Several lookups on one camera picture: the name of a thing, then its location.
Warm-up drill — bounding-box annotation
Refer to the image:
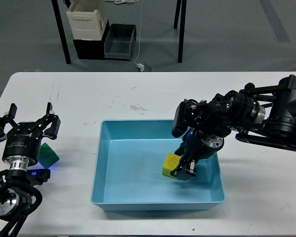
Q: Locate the black table leg right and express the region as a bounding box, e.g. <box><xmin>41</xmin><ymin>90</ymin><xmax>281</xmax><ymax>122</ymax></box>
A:
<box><xmin>173</xmin><ymin>0</ymin><xmax>187</xmax><ymax>63</ymax></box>

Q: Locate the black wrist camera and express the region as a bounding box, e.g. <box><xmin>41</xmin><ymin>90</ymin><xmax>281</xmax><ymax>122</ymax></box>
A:
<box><xmin>172</xmin><ymin>100</ymin><xmax>190</xmax><ymax>138</ymax></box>

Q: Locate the yellow wooden block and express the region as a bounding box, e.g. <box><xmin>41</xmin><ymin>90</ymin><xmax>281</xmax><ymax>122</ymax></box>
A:
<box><xmin>162</xmin><ymin>153</ymin><xmax>181</xmax><ymax>179</ymax></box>

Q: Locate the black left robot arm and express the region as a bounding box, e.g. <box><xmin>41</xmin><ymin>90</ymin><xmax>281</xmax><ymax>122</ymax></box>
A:
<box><xmin>0</xmin><ymin>103</ymin><xmax>61</xmax><ymax>237</ymax></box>

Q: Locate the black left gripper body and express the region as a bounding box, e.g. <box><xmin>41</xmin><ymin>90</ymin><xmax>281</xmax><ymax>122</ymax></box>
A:
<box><xmin>2</xmin><ymin>122</ymin><xmax>42</xmax><ymax>166</ymax></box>

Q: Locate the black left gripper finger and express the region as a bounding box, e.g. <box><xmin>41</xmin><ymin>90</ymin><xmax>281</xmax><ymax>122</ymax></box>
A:
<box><xmin>36</xmin><ymin>102</ymin><xmax>61</xmax><ymax>140</ymax></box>
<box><xmin>0</xmin><ymin>103</ymin><xmax>20</xmax><ymax>142</ymax></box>

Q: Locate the dark grey storage bin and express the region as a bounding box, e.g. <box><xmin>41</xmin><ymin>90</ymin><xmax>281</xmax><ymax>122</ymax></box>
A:
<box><xmin>104</xmin><ymin>24</ymin><xmax>137</xmax><ymax>61</ymax></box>

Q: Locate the white power adapter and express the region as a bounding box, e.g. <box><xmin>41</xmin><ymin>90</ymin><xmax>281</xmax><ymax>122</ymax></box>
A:
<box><xmin>137</xmin><ymin>63</ymin><xmax>145</xmax><ymax>72</ymax></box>

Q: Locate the light blue plastic tray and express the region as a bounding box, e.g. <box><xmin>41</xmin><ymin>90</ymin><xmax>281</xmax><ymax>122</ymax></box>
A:
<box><xmin>91</xmin><ymin>119</ymin><xmax>225</xmax><ymax>211</ymax></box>

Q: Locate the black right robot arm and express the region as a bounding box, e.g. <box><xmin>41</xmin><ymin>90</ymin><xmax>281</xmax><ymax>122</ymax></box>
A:
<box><xmin>170</xmin><ymin>75</ymin><xmax>296</xmax><ymax>180</ymax></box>

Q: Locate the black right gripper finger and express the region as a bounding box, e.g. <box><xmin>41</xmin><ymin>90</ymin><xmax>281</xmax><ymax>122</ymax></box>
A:
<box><xmin>171</xmin><ymin>155</ymin><xmax>196</xmax><ymax>181</ymax></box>
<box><xmin>174</xmin><ymin>144</ymin><xmax>188</xmax><ymax>157</ymax></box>

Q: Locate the black table leg left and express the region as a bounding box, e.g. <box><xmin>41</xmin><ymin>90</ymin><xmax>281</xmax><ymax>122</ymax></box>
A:
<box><xmin>51</xmin><ymin>0</ymin><xmax>71</xmax><ymax>64</ymax></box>

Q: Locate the black box under crate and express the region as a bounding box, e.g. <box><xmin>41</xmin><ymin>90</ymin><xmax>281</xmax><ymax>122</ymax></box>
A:
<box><xmin>73</xmin><ymin>21</ymin><xmax>110</xmax><ymax>60</ymax></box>

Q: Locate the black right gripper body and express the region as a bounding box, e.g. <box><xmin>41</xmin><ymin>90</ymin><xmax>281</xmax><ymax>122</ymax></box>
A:
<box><xmin>183</xmin><ymin>129</ymin><xmax>224</xmax><ymax>160</ymax></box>

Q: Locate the white hanging cable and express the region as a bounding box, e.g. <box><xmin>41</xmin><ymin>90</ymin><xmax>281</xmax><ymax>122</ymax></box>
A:
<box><xmin>134</xmin><ymin>0</ymin><xmax>143</xmax><ymax>65</ymax></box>

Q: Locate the white cable on floor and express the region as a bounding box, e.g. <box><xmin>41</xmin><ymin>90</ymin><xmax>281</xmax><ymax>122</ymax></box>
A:
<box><xmin>105</xmin><ymin>0</ymin><xmax>142</xmax><ymax>5</ymax></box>

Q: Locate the green wooden block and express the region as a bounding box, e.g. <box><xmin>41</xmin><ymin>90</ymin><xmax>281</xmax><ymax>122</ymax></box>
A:
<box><xmin>38</xmin><ymin>143</ymin><xmax>60</xmax><ymax>168</ymax></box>

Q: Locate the black table leg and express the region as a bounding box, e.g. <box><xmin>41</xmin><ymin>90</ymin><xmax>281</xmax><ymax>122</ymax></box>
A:
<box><xmin>51</xmin><ymin>0</ymin><xmax>71</xmax><ymax>64</ymax></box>
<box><xmin>173</xmin><ymin>0</ymin><xmax>187</xmax><ymax>63</ymax></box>

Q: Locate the cream plastic crate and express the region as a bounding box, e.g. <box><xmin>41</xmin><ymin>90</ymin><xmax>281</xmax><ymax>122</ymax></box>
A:
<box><xmin>66</xmin><ymin>0</ymin><xmax>108</xmax><ymax>40</ymax></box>

